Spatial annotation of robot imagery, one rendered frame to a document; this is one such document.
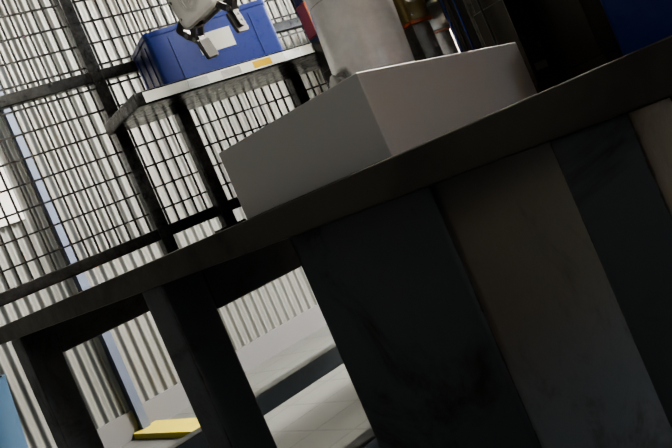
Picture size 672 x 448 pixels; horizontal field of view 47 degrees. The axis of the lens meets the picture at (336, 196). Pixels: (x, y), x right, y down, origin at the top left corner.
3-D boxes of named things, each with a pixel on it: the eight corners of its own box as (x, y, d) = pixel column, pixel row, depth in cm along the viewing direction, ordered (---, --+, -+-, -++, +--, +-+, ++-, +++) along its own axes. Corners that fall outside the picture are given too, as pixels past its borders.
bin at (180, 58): (286, 49, 181) (264, -3, 181) (165, 89, 169) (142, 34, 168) (264, 70, 196) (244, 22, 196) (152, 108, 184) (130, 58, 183)
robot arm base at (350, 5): (369, 86, 100) (319, -48, 100) (299, 128, 116) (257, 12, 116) (471, 60, 110) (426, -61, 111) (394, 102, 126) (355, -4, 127)
